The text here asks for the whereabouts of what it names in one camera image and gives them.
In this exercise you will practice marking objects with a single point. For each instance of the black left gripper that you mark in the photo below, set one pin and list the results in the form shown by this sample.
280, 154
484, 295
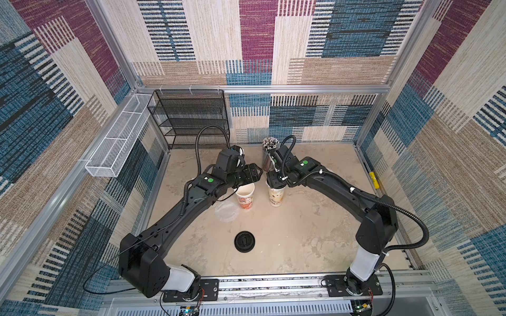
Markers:
252, 172

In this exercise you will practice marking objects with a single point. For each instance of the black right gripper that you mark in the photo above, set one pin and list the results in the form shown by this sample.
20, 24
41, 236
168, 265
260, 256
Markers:
276, 176

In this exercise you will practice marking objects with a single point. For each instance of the beige patterned paper cup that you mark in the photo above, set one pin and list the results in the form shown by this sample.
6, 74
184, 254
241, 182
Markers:
275, 196

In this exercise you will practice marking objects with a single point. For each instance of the red patterned paper cup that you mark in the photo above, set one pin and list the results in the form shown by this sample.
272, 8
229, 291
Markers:
245, 195

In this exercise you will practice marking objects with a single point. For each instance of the translucent leak-proof paper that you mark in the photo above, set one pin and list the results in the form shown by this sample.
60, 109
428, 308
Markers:
227, 211

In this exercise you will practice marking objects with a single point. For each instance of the black cup lid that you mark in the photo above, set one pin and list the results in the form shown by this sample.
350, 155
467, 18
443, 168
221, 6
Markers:
244, 241

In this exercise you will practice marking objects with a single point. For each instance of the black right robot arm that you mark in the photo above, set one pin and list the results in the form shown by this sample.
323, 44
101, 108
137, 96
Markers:
377, 215

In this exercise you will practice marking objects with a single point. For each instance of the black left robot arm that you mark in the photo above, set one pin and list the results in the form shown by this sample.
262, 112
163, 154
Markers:
141, 257

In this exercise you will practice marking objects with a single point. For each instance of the metal straw holder cup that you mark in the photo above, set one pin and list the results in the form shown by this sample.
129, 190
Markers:
268, 144

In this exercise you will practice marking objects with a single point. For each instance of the black wire shelf rack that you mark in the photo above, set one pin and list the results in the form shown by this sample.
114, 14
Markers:
181, 115

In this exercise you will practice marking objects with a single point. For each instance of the yellow marker on rail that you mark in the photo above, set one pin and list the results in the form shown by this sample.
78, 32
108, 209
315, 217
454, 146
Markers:
374, 180

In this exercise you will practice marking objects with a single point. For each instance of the white wire mesh basket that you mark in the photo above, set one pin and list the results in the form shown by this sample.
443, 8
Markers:
114, 149

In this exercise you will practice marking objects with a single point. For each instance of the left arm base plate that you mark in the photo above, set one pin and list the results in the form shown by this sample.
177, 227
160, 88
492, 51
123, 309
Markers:
205, 289

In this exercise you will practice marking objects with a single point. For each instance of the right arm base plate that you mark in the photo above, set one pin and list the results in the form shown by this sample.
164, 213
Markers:
343, 285

